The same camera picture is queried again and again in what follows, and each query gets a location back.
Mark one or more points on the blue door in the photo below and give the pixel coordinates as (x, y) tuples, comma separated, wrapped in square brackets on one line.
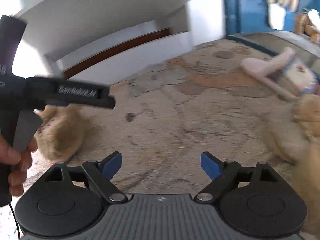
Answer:
[(245, 10)]

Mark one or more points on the pink blue striped slipper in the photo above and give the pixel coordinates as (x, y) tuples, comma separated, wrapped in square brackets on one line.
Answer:
[(257, 66)]

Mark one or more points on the wooden stool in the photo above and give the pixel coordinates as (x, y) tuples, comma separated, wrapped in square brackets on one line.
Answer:
[(313, 31)]

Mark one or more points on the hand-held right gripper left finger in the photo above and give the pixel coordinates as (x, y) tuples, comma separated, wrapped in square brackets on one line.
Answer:
[(112, 166)]

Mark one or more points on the white shoe cabinet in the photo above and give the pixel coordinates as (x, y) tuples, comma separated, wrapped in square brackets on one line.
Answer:
[(100, 10)]

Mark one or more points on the printed floor mat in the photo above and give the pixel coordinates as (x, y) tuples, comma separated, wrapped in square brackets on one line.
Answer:
[(162, 130)]

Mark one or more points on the cardboard box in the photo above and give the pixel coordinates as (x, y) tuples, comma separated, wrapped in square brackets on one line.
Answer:
[(301, 22)]

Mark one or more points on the cream fleece bow slipper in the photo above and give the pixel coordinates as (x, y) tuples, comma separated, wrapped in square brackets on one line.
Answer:
[(287, 140)]

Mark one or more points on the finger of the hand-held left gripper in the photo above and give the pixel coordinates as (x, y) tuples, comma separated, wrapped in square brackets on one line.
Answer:
[(75, 92)]

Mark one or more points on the person's left hand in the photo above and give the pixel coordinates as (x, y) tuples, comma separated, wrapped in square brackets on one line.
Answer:
[(25, 162)]

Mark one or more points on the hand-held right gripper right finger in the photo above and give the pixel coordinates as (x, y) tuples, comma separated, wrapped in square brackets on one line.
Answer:
[(210, 166)]

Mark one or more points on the white hanging cloth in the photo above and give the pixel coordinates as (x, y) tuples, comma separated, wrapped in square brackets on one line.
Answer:
[(276, 15)]

